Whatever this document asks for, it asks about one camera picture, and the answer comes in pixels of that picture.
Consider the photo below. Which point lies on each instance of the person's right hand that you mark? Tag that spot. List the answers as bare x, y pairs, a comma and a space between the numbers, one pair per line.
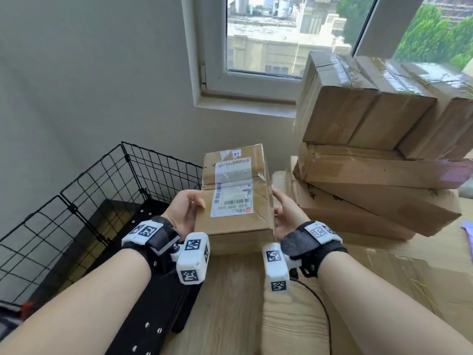
288, 218

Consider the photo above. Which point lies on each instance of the person's left hand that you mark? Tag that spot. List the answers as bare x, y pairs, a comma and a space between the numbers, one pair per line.
181, 214

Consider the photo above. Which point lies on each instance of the small labelled box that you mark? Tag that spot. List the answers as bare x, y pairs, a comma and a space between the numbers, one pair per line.
258, 225

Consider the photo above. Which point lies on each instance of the large taped box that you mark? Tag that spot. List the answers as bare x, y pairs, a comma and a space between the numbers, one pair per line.
369, 107

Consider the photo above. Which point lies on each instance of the purple mailer with label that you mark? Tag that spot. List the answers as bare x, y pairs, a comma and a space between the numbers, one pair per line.
468, 240

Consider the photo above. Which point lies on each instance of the person's right forearm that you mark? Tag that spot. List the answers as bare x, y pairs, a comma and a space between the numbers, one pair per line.
388, 314

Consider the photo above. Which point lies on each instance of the person's left forearm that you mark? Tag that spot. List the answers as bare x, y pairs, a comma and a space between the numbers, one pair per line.
74, 314

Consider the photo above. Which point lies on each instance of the wooden table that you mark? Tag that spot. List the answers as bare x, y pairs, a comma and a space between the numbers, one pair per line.
292, 329

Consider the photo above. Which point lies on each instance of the white wrist camera with markers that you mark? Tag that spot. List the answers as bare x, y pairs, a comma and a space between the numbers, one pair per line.
276, 268
192, 258

